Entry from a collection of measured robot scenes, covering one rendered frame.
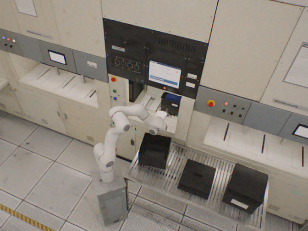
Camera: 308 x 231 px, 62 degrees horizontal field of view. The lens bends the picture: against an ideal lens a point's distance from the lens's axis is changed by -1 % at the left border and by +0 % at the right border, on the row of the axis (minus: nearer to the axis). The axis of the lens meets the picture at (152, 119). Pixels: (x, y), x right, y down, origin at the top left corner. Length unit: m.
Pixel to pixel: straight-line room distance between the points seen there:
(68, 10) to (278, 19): 1.63
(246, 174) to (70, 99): 2.07
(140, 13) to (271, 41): 0.95
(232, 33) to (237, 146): 1.25
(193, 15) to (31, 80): 2.31
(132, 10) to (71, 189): 2.23
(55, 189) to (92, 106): 1.14
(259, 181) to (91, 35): 1.91
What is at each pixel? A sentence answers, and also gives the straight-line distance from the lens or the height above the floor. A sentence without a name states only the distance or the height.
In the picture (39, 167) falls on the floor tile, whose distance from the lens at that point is 3.68.
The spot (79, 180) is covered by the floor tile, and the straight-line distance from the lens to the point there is 3.43.
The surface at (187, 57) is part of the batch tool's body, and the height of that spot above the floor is 1.80.
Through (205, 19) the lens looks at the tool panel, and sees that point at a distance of 1.91.
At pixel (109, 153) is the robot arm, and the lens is 2.09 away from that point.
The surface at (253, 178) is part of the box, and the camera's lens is 2.40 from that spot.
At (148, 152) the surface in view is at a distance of 2.64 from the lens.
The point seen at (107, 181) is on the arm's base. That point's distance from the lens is 2.44.
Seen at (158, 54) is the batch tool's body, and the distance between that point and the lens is 2.15.
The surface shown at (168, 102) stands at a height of 1.08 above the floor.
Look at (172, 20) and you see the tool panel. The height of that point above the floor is 2.06.
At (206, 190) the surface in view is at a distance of 2.38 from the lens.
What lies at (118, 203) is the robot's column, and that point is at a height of 0.44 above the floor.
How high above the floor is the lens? 2.90
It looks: 47 degrees down
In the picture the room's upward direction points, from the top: 4 degrees clockwise
